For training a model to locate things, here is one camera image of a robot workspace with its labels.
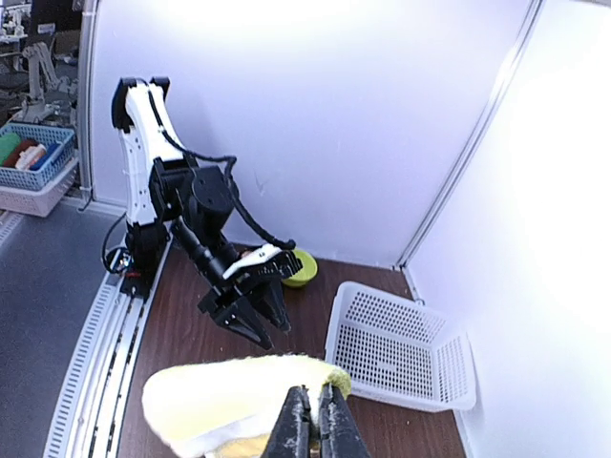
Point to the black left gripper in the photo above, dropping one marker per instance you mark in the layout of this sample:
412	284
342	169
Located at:
243	289

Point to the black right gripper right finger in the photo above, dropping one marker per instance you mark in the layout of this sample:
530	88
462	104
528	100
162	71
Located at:
339	434

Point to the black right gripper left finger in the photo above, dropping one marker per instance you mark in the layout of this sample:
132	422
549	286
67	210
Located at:
290	436

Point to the green and white patterned towel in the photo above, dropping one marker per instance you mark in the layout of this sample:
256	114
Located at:
229	408

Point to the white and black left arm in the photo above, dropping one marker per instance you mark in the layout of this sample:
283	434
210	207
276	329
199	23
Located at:
175	194

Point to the green bowl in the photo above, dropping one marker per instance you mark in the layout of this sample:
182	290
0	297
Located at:
306	274

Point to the white perforated plastic basket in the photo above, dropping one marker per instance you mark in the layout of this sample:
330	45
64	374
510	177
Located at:
399	352

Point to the blue plastic basket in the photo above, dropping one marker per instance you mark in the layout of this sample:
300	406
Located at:
33	154

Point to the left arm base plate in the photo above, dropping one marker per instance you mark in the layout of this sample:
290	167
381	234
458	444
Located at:
145	260

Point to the right aluminium corner post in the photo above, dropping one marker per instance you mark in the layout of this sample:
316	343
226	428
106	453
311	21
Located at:
503	80

